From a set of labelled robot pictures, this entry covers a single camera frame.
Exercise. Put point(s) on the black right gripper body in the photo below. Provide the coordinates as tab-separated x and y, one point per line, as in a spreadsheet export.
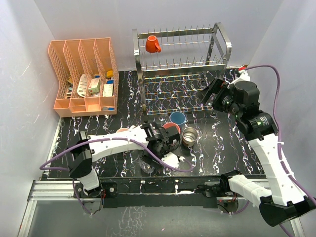
230	105

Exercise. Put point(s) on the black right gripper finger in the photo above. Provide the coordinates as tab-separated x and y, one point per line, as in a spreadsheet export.
221	101
213	88

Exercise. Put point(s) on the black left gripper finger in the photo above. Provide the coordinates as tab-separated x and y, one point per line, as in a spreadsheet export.
145	162
158	161

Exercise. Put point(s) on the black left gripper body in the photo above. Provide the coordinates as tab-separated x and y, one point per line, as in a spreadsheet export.
164	150

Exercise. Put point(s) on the clear glass cup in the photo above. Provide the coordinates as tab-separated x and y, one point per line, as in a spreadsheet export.
147	170

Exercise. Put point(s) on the dusty pink tumbler cup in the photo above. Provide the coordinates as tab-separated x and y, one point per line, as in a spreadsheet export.
171	124

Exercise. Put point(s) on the cream steel tumbler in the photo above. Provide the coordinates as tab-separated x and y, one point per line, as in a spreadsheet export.
189	136

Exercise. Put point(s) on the light blue plastic cup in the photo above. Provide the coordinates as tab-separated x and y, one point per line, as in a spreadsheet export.
178	118

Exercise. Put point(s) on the light pink mug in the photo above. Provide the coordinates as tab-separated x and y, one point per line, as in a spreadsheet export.
125	129

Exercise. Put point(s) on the orange mug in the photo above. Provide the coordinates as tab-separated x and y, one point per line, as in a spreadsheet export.
152	45

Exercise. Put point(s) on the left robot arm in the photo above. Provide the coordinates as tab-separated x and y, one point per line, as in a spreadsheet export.
92	148

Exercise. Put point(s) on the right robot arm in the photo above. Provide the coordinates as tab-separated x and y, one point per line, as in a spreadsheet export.
284	200

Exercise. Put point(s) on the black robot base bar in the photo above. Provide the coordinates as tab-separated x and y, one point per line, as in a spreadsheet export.
202	191

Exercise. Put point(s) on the metal dish rack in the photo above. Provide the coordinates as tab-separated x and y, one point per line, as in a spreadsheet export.
169	81

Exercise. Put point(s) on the grey and blue bottle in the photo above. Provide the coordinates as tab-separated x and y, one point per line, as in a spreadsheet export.
105	108

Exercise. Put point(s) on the white pink medicine box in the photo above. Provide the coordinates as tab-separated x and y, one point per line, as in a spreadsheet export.
108	90

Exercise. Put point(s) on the yellow small box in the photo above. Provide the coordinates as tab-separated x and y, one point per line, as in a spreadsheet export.
109	74

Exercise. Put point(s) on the green white medicine box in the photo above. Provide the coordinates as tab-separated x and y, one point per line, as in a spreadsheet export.
94	86

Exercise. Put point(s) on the peach plastic desk organizer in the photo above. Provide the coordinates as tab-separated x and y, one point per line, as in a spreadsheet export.
71	59

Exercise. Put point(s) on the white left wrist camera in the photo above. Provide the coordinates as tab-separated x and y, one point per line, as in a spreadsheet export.
171	161

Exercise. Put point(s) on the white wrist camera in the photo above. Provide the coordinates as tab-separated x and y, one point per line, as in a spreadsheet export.
171	161
243	76

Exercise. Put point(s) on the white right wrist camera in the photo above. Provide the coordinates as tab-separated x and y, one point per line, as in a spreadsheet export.
243	76

